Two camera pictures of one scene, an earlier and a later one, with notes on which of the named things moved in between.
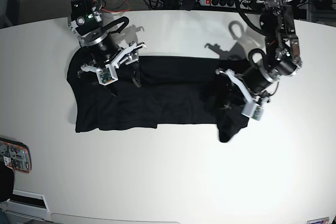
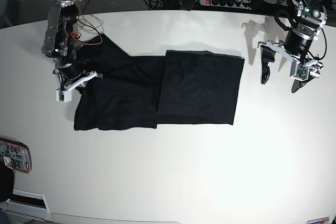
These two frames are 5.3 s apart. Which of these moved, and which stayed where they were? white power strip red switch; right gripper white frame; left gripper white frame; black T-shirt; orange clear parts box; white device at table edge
Moved: black T-shirt; right gripper white frame; left gripper white frame
Stayed: white power strip red switch; white device at table edge; orange clear parts box
